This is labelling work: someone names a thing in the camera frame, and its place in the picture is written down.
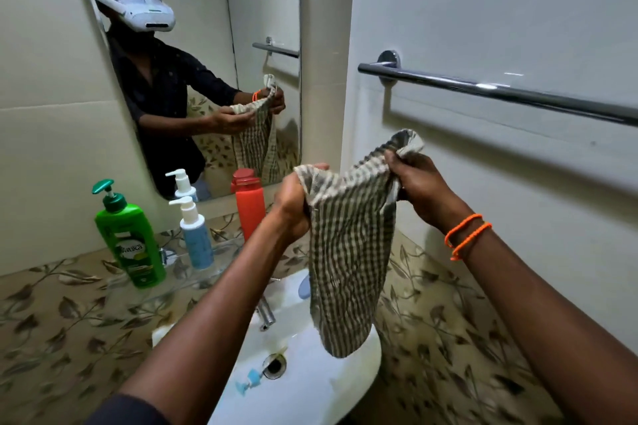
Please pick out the person's left thumb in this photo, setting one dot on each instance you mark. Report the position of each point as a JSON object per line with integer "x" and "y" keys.
{"x": 321, "y": 167}

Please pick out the person's left forearm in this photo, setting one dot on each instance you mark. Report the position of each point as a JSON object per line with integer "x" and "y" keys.
{"x": 214, "y": 320}

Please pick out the small blue plastic piece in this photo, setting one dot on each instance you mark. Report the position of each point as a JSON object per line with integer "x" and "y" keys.
{"x": 250, "y": 380}

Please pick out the chrome basin drain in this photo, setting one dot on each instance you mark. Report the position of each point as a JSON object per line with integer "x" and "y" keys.
{"x": 274, "y": 366}

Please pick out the red bottle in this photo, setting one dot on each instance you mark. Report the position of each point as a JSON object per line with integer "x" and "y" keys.
{"x": 250, "y": 210}

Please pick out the wall mirror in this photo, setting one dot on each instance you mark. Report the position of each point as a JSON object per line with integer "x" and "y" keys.
{"x": 204, "y": 6}

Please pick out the white blue pump bottle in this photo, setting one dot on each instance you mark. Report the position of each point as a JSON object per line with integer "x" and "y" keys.
{"x": 197, "y": 240}

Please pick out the blue soap piece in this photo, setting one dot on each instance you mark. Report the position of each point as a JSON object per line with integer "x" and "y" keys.
{"x": 304, "y": 287}

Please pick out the green pump bottle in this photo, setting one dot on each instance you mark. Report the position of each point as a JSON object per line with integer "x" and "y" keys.
{"x": 132, "y": 245}

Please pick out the chrome towel bar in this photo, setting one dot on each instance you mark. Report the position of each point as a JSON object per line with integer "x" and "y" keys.
{"x": 498, "y": 91}

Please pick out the person's right forearm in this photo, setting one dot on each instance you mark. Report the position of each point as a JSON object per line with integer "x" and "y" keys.
{"x": 543, "y": 325}

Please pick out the person's right fingers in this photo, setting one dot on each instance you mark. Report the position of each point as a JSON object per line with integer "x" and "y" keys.
{"x": 398, "y": 168}

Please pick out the checked grey hand towel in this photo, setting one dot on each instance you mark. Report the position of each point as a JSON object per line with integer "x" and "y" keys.
{"x": 349, "y": 250}

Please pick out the person's right hand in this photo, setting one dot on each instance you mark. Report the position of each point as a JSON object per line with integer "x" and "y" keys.
{"x": 428, "y": 188}

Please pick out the white wash basin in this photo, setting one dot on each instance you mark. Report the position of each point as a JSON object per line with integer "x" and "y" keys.
{"x": 309, "y": 380}

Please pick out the chrome faucet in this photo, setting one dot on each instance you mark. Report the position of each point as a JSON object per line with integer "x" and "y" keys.
{"x": 265, "y": 312}

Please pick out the person's left hand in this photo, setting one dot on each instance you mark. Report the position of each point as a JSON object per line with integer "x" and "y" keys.
{"x": 289, "y": 203}

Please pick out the dark shirt sleeve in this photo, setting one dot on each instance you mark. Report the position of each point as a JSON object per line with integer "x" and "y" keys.
{"x": 127, "y": 412}

